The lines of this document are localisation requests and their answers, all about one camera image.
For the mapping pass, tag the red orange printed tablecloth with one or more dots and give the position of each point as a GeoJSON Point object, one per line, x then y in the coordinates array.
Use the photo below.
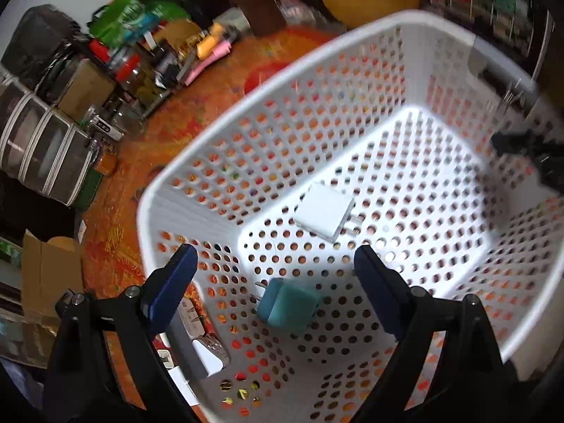
{"type": "Point", "coordinates": [176, 141]}

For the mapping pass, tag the pink paper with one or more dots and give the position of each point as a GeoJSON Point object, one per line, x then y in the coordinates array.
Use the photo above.
{"type": "Point", "coordinates": [205, 64]}

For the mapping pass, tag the small green basket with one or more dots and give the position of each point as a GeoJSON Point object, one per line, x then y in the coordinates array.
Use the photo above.
{"type": "Point", "coordinates": [88, 190]}

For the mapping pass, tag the white charger with straight prongs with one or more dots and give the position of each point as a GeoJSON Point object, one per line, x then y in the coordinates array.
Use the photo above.
{"type": "Point", "coordinates": [325, 215]}

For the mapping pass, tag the plastic drawer unit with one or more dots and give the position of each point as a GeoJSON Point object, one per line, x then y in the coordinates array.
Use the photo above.
{"type": "Point", "coordinates": [44, 141]}

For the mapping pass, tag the white cube shelf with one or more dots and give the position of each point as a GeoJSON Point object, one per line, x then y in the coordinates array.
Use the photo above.
{"type": "Point", "coordinates": [484, 4]}

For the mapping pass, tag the large white charger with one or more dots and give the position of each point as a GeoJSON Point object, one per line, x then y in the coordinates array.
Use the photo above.
{"type": "Point", "coordinates": [183, 387]}

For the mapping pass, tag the white box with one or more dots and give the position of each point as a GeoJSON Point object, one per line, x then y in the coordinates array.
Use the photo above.
{"type": "Point", "coordinates": [185, 343]}

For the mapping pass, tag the white perforated plastic basket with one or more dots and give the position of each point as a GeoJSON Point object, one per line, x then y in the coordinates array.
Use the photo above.
{"type": "Point", "coordinates": [396, 163]}

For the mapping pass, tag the small jar with orange lid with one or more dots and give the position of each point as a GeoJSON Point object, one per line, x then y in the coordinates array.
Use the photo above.
{"type": "Point", "coordinates": [106, 164]}

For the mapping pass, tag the small glass jar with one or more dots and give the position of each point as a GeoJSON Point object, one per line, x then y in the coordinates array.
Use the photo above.
{"type": "Point", "coordinates": [108, 112]}

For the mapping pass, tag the green plastic bag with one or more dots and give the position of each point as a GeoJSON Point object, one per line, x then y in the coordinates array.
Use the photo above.
{"type": "Point", "coordinates": [132, 13]}

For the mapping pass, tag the white charger with folding prongs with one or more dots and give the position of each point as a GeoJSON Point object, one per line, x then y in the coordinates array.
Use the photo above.
{"type": "Point", "coordinates": [213, 357]}

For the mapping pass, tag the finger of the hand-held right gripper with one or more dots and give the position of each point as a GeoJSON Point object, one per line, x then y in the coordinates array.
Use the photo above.
{"type": "Point", "coordinates": [528, 147]}

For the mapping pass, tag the teal charger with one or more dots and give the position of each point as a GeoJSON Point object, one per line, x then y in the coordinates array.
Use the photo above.
{"type": "Point", "coordinates": [286, 310]}

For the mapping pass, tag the black bag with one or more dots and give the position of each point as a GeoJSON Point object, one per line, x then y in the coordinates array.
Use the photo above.
{"type": "Point", "coordinates": [35, 39]}

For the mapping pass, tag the open cardboard box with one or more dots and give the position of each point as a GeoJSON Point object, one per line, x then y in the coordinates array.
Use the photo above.
{"type": "Point", "coordinates": [53, 268]}

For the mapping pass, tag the orange packet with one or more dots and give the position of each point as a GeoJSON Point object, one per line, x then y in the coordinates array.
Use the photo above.
{"type": "Point", "coordinates": [209, 42]}

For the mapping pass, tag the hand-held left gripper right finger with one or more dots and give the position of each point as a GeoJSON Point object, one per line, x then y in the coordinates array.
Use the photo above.
{"type": "Point", "coordinates": [379, 293]}

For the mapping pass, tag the glass jar with red lid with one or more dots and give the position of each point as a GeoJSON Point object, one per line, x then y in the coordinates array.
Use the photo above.
{"type": "Point", "coordinates": [130, 72]}

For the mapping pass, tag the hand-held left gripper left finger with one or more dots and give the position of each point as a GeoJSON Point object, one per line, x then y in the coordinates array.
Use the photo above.
{"type": "Point", "coordinates": [176, 280]}

